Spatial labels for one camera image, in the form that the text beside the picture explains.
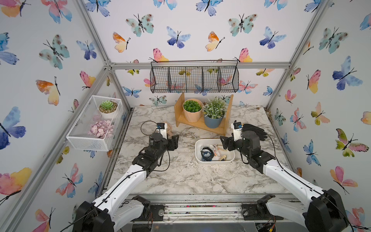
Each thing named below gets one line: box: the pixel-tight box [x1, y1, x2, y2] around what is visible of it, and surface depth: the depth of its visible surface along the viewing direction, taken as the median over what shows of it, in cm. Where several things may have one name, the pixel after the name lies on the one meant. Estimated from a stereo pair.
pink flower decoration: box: [87, 119, 115, 139], surface depth 64 cm
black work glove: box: [242, 123, 268, 141], surface depth 107 cm
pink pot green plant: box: [182, 98, 204, 123], surface depth 98 cm
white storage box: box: [194, 138, 236, 163], surface depth 95 cm
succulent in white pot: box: [98, 100, 118, 120], surface depth 73 cm
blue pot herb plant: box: [202, 96, 228, 129], surface depth 90 cm
